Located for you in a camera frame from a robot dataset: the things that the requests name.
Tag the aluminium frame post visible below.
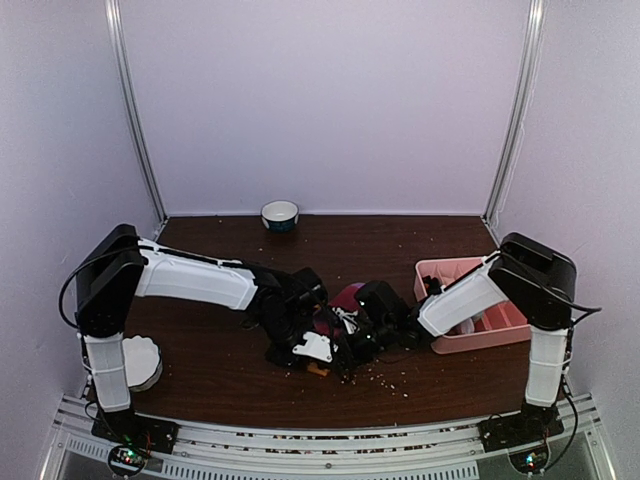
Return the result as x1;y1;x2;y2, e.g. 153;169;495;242
104;0;168;223
483;0;546;230

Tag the white pink rolled sock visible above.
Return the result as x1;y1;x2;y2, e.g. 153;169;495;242
456;319;475;335

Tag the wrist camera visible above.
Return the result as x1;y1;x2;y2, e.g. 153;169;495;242
332;306;367;336
292;331;333;363

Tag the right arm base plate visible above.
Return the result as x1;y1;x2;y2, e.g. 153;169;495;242
477;412;564;452

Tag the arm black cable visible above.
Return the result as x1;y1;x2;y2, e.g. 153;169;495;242
57;244;141;331
559;304;604;464

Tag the left aluminium frame post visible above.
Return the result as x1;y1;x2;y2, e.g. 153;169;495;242
104;0;168;223

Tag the right aluminium frame post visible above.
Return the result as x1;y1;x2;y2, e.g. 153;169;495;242
483;0;546;230

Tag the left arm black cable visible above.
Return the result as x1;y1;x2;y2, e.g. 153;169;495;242
57;244;141;331

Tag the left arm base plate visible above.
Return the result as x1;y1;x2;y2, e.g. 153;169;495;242
91;415;179;454

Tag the teal white ceramic bowl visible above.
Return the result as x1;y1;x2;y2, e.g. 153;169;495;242
261;200;299;233

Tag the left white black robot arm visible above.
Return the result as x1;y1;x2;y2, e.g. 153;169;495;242
62;224;340;444

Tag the maroon purple orange sock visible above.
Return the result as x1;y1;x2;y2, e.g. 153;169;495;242
312;282;364;382

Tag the front aluminium rail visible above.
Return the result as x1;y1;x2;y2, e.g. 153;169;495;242
36;395;622;479

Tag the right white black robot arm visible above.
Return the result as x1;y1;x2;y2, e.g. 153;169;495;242
332;233;577;442

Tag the black rolled sock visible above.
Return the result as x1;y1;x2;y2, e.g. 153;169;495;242
422;275;442;297

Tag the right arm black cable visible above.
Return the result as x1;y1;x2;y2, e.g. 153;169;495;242
559;304;604;464

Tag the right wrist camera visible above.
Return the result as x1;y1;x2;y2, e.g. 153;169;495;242
332;306;367;336

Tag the white scalloped bowl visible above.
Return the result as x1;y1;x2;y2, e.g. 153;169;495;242
123;335;163;393

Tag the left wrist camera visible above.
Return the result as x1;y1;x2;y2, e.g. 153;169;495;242
292;331;333;363

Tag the pink divided organizer box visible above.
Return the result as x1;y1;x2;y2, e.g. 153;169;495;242
414;257;531;355

